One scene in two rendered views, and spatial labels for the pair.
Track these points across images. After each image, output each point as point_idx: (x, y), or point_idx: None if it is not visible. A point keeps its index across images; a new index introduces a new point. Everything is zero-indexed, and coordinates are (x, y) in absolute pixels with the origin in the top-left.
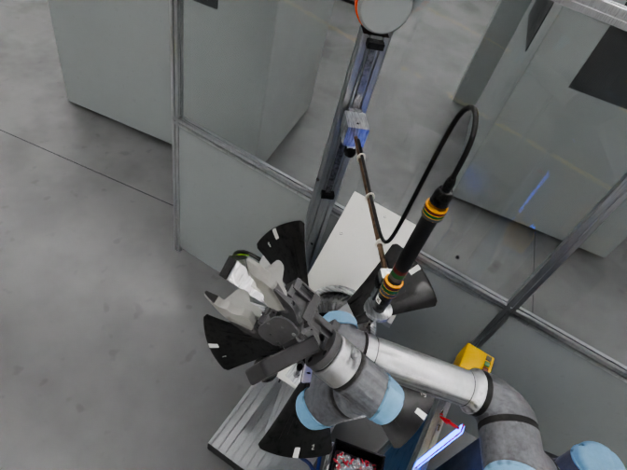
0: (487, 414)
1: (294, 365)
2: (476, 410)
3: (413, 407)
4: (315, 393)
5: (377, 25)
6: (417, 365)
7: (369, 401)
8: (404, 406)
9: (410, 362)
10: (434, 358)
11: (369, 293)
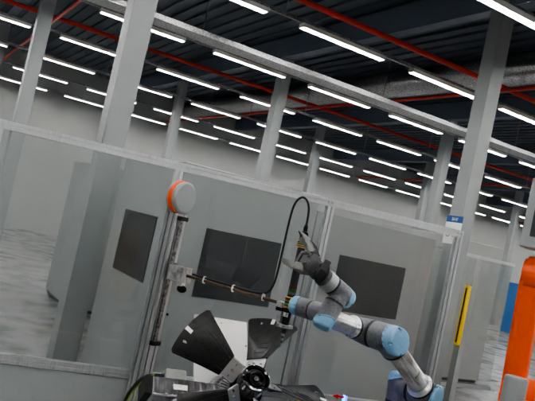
0: (365, 327)
1: None
2: (361, 327)
3: (318, 397)
4: (324, 307)
5: (182, 208)
6: None
7: (347, 289)
8: (314, 398)
9: None
10: None
11: (259, 344)
